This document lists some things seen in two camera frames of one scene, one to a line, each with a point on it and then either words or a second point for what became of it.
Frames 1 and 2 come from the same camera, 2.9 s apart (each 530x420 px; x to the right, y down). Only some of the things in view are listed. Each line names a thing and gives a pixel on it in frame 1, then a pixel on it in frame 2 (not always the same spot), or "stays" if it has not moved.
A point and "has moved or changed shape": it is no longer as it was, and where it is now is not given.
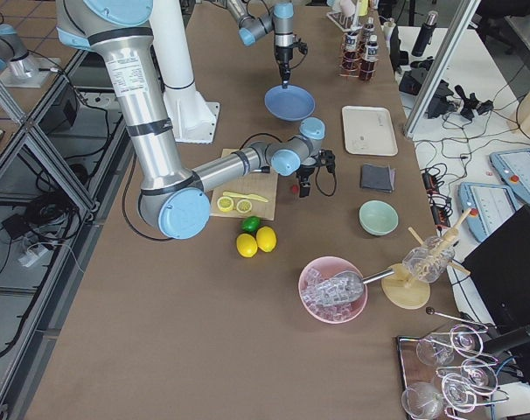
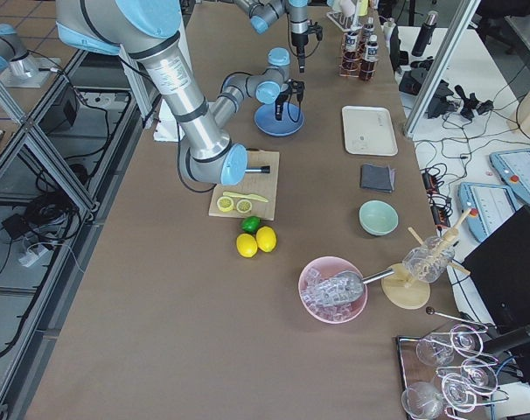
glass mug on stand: (427, 262) stays
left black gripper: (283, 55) to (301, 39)
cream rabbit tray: (369, 130) stays
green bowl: (378, 218) stays
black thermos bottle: (425, 36) stays
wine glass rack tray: (444, 374) stays
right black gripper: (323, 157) to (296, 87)
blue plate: (293, 103) has moved or changed shape
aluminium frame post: (462, 20) stays
